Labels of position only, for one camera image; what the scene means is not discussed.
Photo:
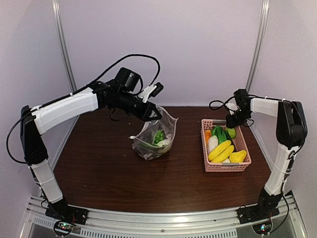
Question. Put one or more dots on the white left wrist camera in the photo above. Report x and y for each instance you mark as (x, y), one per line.
(151, 91)

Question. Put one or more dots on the round green cabbage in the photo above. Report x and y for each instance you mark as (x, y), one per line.
(231, 132)

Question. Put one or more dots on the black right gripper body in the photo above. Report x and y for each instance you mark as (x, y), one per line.
(240, 119)

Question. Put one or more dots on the green leafy vegetable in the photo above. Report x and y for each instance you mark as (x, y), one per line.
(158, 137)

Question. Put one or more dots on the white radish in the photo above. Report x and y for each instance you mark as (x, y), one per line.
(164, 145)

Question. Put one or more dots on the left circuit board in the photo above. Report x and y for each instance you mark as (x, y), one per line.
(62, 228)

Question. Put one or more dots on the white vegetable at front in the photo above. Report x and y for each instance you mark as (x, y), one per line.
(226, 161)

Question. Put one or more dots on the green bok choy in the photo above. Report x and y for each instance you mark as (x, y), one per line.
(221, 134)

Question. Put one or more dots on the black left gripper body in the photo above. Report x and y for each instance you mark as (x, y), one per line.
(124, 103)

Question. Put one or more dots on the clear zip top bag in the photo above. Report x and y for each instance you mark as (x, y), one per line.
(167, 123)

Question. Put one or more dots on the left aluminium frame post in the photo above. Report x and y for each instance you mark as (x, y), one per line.
(63, 46)

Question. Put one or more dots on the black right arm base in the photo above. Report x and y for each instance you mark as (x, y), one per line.
(253, 213)

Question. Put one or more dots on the right circuit board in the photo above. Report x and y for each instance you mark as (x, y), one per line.
(262, 228)

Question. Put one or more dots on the right aluminium frame post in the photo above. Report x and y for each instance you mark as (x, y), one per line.
(262, 27)

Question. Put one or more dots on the yellow lemon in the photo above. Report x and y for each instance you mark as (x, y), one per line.
(238, 157)

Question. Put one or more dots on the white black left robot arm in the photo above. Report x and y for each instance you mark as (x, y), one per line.
(39, 120)

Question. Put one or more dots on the aluminium front rail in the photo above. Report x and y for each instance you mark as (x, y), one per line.
(223, 223)

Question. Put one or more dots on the yellow banana bunch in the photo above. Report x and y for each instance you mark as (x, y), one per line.
(221, 152)

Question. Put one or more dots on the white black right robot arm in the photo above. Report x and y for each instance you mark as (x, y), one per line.
(291, 132)

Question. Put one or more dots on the circuit board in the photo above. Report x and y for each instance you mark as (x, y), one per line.
(262, 228)
(62, 228)

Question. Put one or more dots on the small orange fruit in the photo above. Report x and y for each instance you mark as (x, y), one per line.
(207, 134)

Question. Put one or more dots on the small napa cabbage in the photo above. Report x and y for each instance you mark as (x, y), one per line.
(212, 143)

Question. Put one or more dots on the aluminium frame post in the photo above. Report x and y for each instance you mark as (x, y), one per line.
(63, 46)
(262, 27)

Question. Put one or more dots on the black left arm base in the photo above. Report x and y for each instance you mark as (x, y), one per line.
(60, 210)

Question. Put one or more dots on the pink plastic basket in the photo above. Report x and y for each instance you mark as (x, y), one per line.
(239, 144)

